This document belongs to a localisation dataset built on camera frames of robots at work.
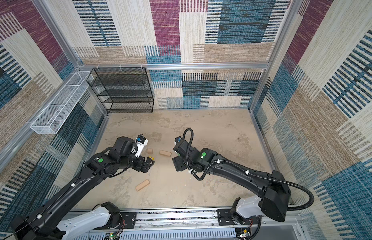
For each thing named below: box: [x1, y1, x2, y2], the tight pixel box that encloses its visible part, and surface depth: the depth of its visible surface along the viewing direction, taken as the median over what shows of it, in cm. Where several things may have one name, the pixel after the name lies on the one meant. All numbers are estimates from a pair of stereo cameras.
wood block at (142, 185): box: [135, 179, 150, 192], surface depth 86 cm
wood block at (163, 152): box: [159, 150, 172, 157], surface depth 98 cm
